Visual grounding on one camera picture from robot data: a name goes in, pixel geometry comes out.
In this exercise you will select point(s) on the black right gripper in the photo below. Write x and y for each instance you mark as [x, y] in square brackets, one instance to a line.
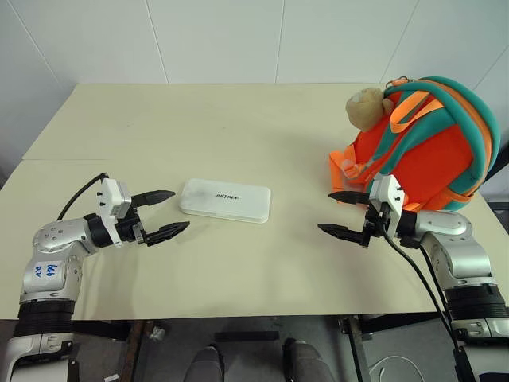
[375, 223]

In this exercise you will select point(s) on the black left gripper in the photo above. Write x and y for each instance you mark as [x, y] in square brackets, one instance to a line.
[129, 228]

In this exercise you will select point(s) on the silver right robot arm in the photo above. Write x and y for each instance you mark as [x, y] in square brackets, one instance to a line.
[457, 258]

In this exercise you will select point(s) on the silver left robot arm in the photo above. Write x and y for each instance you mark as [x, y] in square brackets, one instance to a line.
[51, 238]

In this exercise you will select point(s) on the white rectangular case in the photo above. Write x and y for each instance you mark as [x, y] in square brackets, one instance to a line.
[224, 201]

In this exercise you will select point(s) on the orange and teal backpack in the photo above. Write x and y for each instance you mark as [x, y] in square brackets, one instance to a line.
[433, 151]

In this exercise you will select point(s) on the beige plush toy pendant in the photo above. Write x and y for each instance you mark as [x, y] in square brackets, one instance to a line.
[364, 109]

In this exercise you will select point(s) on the small white grey object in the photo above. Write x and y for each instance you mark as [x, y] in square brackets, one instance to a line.
[157, 333]

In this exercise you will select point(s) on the black metal table leg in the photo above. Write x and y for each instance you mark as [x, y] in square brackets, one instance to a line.
[356, 350]

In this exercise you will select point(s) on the rusty brown table leg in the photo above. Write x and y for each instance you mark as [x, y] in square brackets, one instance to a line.
[135, 350]

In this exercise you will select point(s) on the black flat bar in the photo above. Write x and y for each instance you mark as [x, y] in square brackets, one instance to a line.
[246, 336]

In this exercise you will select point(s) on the dark rounded grey shape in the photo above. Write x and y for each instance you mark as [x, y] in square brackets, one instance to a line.
[308, 362]
[207, 364]

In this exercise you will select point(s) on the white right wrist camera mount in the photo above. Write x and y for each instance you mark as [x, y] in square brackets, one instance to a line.
[391, 195]

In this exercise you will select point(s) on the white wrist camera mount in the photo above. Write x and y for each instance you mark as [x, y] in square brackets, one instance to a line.
[109, 199]
[391, 195]

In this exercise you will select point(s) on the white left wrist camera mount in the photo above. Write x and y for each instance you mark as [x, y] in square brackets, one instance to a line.
[109, 199]

